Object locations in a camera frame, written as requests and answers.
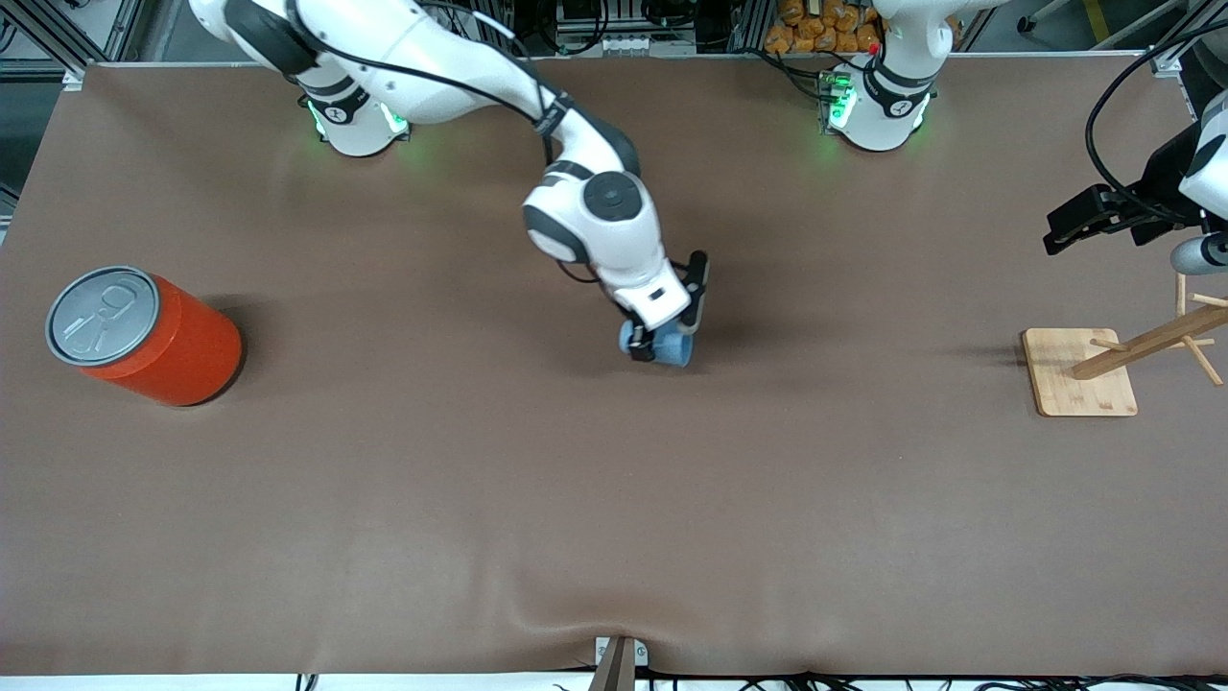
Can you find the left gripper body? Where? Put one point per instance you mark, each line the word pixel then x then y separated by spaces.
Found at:
pixel 1157 178

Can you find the blue plastic cup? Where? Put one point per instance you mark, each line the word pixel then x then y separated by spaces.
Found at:
pixel 672 350

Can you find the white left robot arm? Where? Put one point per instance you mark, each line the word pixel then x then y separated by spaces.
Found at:
pixel 878 115

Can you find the brown table mat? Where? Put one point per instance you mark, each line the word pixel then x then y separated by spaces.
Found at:
pixel 576 480

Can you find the wooden mug tree stand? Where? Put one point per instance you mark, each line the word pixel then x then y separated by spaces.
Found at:
pixel 1074 384

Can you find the white power strip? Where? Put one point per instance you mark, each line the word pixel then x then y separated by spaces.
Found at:
pixel 633 43

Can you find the bag of orange snacks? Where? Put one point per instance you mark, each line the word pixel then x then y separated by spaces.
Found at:
pixel 815 29

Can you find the orange can with grey lid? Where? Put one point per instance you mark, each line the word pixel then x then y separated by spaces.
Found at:
pixel 182 355

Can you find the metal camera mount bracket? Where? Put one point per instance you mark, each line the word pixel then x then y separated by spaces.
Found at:
pixel 619 662

